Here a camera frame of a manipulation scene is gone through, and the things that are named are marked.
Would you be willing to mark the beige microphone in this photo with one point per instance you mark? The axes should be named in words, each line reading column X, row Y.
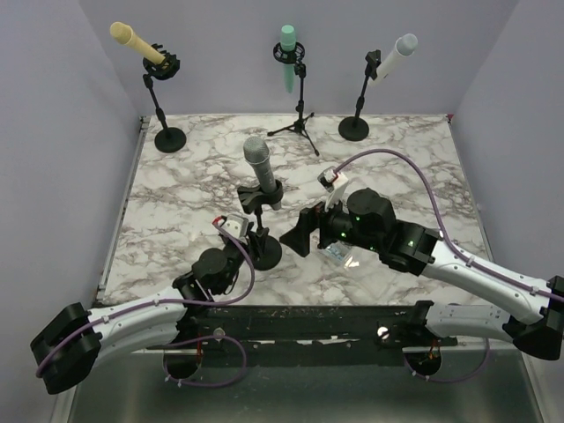
column 126, row 36

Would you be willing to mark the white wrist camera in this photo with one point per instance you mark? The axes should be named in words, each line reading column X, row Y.
column 234, row 225
column 335, row 184

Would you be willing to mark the black tripod microphone stand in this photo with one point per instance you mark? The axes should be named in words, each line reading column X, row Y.
column 300, row 70

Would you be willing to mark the white microphone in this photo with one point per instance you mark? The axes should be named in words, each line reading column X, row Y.
column 404, row 47

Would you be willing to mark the grey microphone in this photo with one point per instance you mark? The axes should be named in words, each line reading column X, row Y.
column 257, row 154

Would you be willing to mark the clear screw organizer box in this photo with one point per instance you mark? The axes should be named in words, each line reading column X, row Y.
column 342, row 255

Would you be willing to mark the black clip microphone stand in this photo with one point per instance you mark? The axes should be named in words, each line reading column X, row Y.
column 265, row 250

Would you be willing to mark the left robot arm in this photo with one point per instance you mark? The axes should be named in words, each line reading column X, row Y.
column 77, row 339

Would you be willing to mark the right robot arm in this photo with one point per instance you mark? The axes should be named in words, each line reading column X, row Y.
column 524, row 311

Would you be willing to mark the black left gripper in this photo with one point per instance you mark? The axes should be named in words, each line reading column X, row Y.
column 252, row 239

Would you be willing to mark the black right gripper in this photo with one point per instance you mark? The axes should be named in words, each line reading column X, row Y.
column 309, row 218

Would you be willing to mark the black round-base stand right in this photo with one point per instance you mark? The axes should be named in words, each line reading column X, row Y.
column 354, row 128

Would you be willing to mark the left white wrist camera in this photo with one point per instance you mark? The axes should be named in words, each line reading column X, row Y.
column 234, row 225

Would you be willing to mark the green microphone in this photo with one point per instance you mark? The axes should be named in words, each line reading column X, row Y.
column 287, row 41

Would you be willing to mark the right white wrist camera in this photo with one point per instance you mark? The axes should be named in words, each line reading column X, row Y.
column 335, row 184

